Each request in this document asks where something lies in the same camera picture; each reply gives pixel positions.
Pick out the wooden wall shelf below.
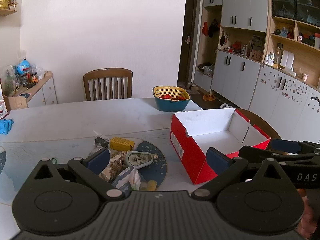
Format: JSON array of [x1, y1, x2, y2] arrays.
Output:
[[0, 7, 18, 16]]

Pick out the small cardboard box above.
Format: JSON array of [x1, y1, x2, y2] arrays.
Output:
[[2, 95, 28, 111]]

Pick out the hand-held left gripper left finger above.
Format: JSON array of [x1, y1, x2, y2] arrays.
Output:
[[32, 147, 125, 201]]

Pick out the light green oval case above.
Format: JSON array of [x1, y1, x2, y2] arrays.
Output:
[[124, 151, 153, 168]]

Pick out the blue globe toy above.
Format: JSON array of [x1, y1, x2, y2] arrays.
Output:
[[16, 59, 32, 75]]

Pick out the small yellow box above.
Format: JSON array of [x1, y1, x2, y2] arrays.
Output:
[[110, 137, 135, 152]]

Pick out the white and wood wall cabinet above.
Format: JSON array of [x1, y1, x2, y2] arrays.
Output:
[[194, 0, 320, 140]]

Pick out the person's right hand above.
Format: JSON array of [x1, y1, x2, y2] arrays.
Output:
[[296, 189, 317, 239]]

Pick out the white cardboard box red edges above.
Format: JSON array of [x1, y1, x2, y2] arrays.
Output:
[[170, 108, 272, 185]]

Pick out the black hanging hat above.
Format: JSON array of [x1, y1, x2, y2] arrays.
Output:
[[208, 19, 220, 38]]

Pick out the dark brown door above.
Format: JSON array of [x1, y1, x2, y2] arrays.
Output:
[[178, 0, 202, 85]]

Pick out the red and white package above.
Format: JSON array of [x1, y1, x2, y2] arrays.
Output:
[[0, 97, 10, 119]]

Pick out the group of cabinet stickers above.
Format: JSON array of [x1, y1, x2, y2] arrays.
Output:
[[260, 71, 320, 110]]

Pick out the cartoon face plush toy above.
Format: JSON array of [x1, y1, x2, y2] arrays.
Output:
[[100, 152, 124, 182]]

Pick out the dark wrapper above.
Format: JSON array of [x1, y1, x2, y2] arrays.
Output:
[[94, 131, 110, 148]]

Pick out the white plastic bag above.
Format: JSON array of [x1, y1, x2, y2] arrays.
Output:
[[112, 166, 142, 190]]

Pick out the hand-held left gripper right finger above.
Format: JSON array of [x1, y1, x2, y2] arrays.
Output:
[[191, 147, 295, 202]]

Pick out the blue round placemat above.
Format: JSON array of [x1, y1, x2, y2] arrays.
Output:
[[132, 141, 168, 188]]

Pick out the white wooden-top sideboard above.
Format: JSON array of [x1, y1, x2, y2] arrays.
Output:
[[10, 71, 58, 110]]

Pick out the tall glass jar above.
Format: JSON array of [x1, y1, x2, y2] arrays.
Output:
[[274, 46, 283, 65]]

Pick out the wooden round-back chair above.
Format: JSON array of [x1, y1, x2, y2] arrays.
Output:
[[236, 109, 288, 155]]

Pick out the wooden slat-back chair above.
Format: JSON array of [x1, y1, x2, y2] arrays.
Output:
[[83, 68, 133, 101]]

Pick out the wooden toy box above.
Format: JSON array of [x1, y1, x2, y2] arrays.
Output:
[[250, 50, 263, 62]]

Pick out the yellow colander basket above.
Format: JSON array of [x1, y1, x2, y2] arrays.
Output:
[[152, 86, 191, 100]]

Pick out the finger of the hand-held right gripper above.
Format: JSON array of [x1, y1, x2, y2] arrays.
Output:
[[271, 139, 320, 153], [239, 146, 320, 167]]

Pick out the blue cloth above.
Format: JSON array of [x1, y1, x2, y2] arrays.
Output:
[[0, 118, 14, 135]]

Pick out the blue basin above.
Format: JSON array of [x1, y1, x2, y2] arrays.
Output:
[[154, 96, 192, 112]]

